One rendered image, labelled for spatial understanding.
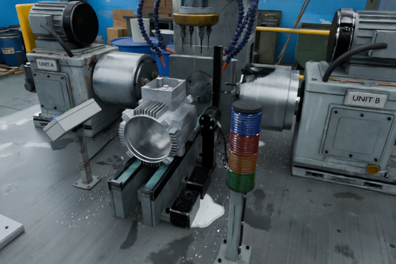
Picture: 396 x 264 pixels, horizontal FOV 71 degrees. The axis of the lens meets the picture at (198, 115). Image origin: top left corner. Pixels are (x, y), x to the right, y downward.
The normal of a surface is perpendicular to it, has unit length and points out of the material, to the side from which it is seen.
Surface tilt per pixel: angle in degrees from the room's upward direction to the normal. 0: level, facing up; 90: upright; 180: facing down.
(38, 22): 90
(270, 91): 58
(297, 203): 0
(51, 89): 90
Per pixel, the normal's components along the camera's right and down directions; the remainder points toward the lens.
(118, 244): 0.01, -0.91
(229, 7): -0.31, 0.39
